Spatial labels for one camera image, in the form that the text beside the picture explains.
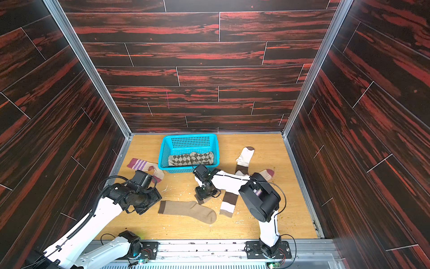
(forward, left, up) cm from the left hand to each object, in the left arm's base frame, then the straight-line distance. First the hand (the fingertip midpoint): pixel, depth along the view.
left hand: (160, 200), depth 78 cm
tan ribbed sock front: (0, -12, -11) cm, 16 cm away
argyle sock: (+30, -1, -9) cm, 31 cm away
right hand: (+9, -20, -11) cm, 25 cm away
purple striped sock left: (+22, +12, -7) cm, 27 cm away
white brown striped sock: (+5, -34, -10) cm, 36 cm away
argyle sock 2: (+31, -14, -8) cm, 35 cm away
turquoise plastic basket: (+35, -4, -8) cm, 36 cm away
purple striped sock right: (+22, -57, -10) cm, 62 cm away
